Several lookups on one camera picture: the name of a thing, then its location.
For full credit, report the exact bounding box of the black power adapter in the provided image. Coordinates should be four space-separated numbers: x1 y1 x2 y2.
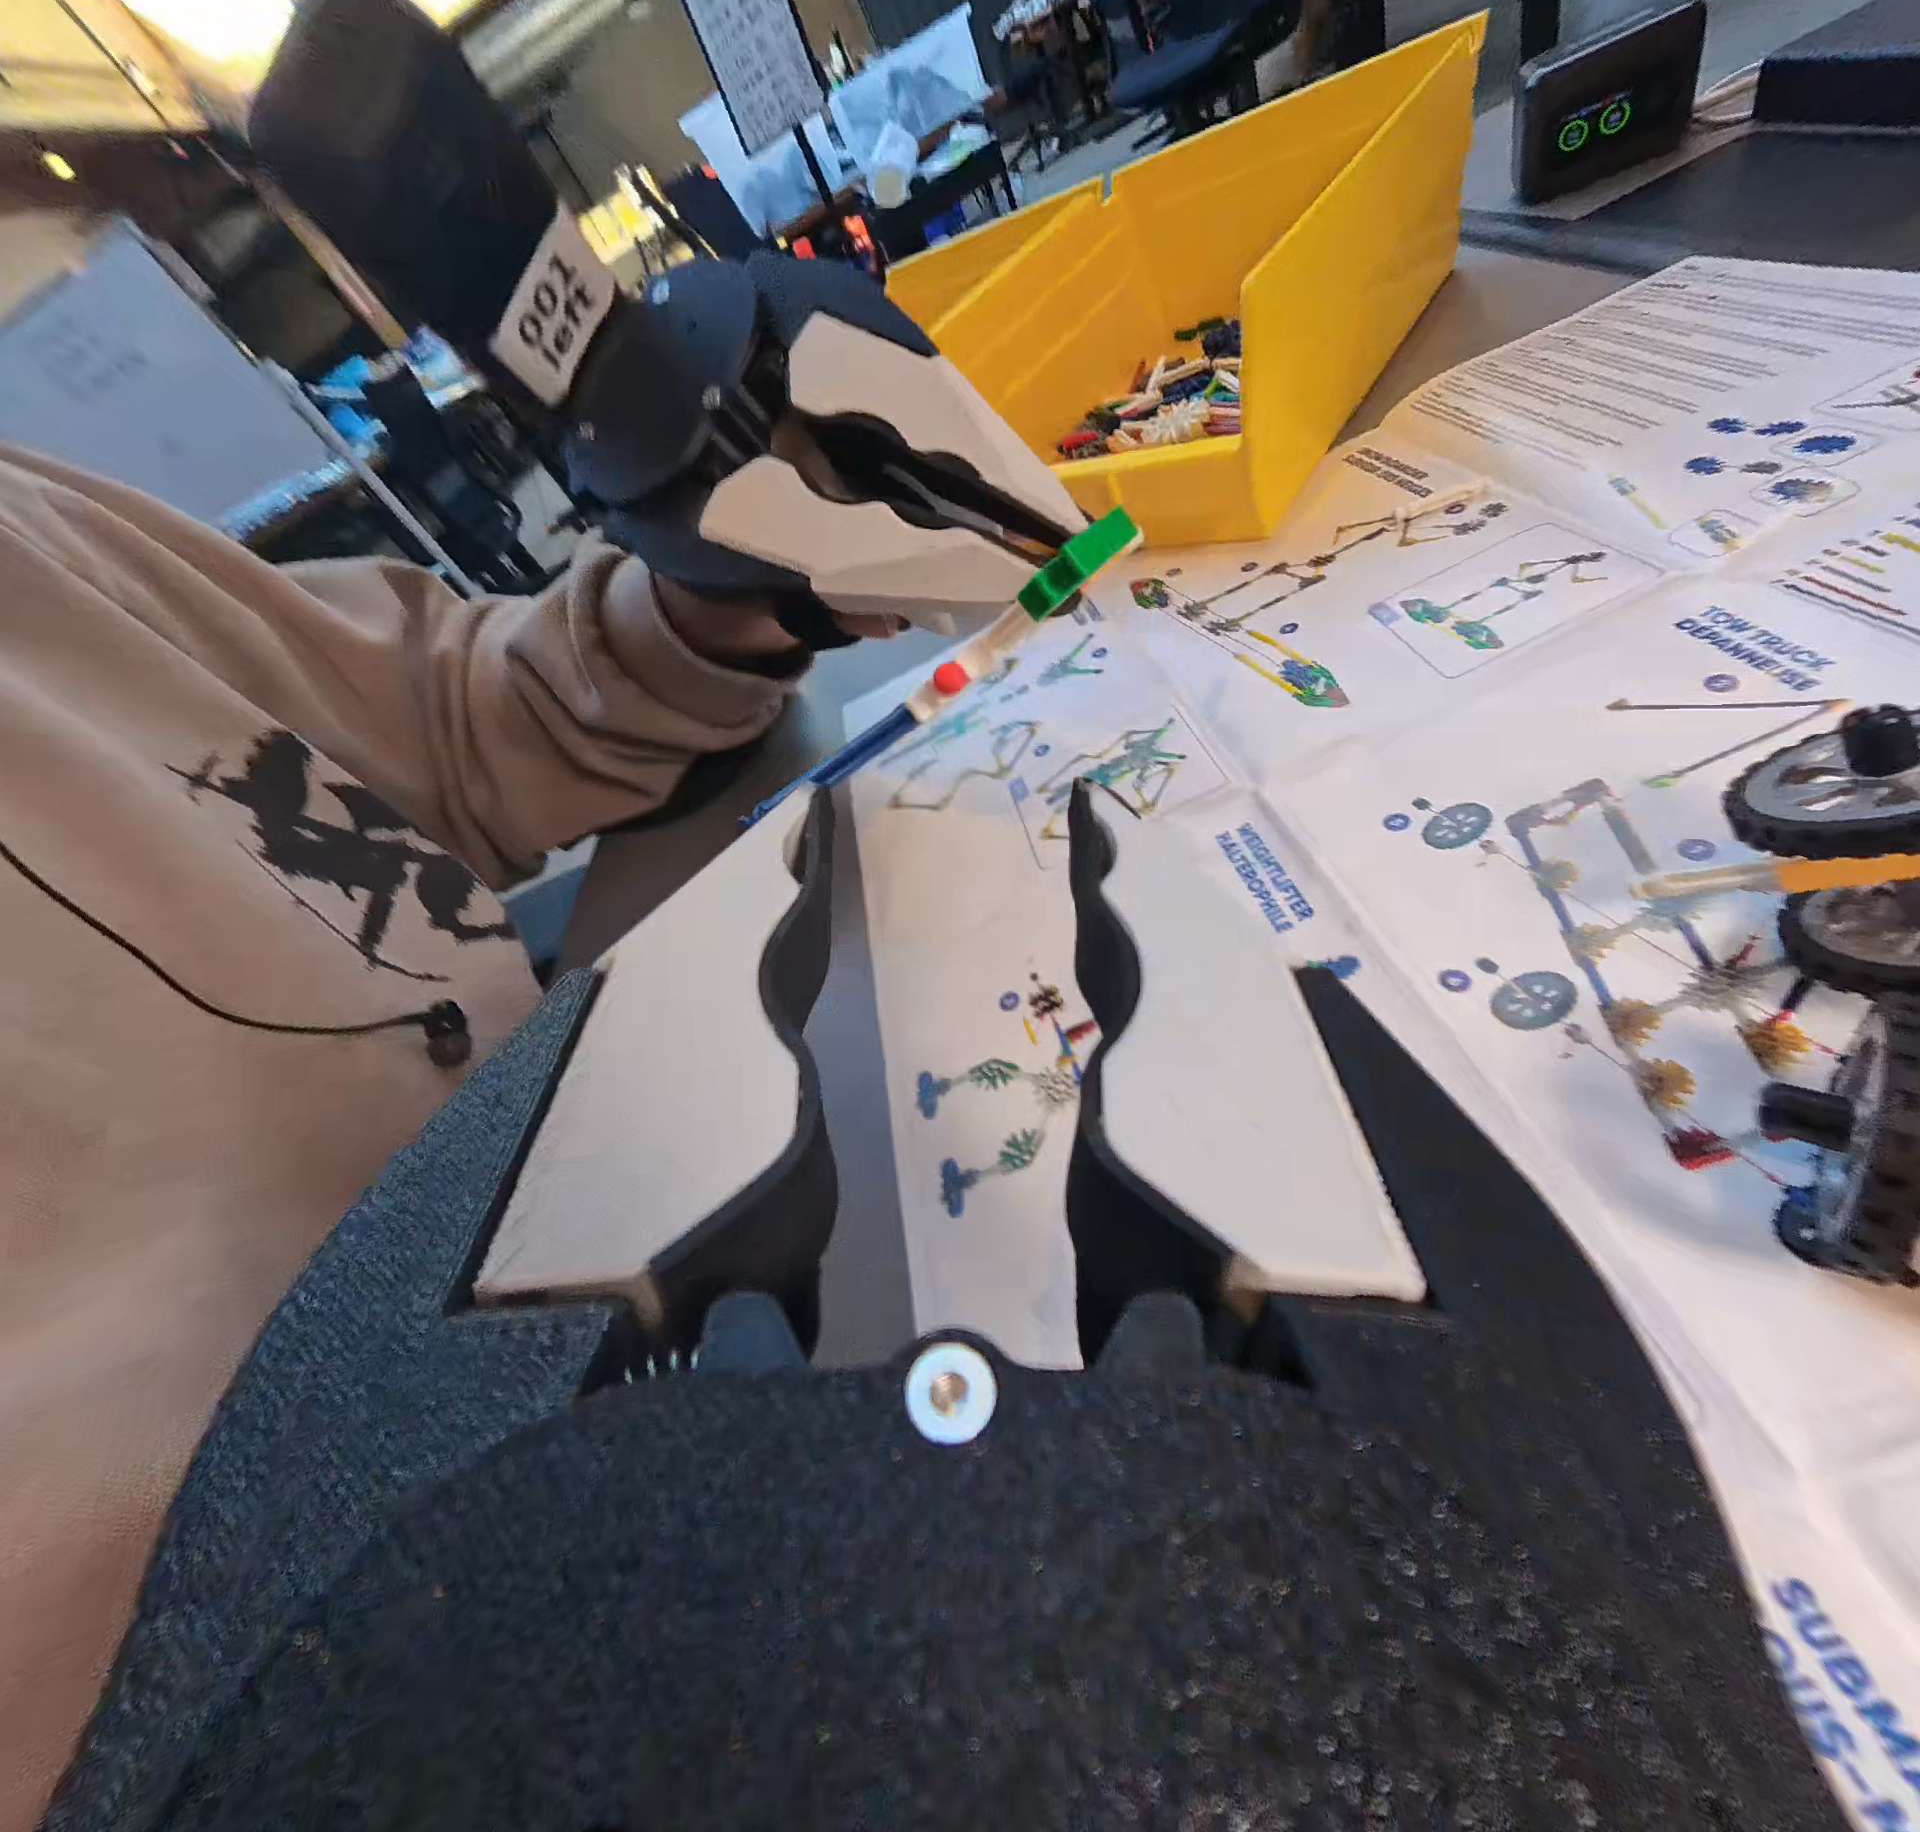
1751 0 1920 131

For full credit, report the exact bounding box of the black device with green lights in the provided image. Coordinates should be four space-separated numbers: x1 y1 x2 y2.
1511 0 1711 208

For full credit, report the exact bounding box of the whiteboard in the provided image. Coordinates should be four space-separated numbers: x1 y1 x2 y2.
0 217 341 530

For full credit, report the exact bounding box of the white printed instruction sheet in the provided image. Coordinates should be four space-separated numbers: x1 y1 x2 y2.
840 254 1920 1832

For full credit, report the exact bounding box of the toy wheel pair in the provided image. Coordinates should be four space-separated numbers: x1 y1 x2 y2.
1759 995 1920 1287
1626 702 1920 997

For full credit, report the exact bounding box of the green connector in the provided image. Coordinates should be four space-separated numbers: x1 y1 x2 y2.
1015 506 1146 622

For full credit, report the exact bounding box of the person's left hand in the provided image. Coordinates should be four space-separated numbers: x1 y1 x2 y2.
654 576 943 672

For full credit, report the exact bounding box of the yellow plastic parts bin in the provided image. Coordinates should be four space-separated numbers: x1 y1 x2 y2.
1040 9 1490 548
883 179 1127 397

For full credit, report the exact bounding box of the black office chair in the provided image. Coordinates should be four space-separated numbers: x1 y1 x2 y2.
1102 0 1308 118

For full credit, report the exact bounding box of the pile of toy pieces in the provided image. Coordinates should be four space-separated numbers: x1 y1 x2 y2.
1052 316 1248 462

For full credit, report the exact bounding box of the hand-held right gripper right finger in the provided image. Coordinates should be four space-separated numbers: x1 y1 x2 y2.
1065 781 1427 1299

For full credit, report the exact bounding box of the person's beige hoodie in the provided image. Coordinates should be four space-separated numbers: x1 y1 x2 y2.
0 442 604 1788

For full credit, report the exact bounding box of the small whiteboard sign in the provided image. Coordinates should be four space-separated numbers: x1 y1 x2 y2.
676 0 828 157

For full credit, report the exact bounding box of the black flat panel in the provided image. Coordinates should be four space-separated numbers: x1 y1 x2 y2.
1461 107 1920 278

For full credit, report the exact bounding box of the white snowflake connector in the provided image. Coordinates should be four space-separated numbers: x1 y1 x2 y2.
905 605 1052 731

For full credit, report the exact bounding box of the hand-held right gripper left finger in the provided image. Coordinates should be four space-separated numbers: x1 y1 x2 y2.
473 785 836 1308

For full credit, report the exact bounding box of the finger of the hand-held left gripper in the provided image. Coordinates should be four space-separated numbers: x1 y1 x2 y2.
698 456 1056 637
784 312 1091 543

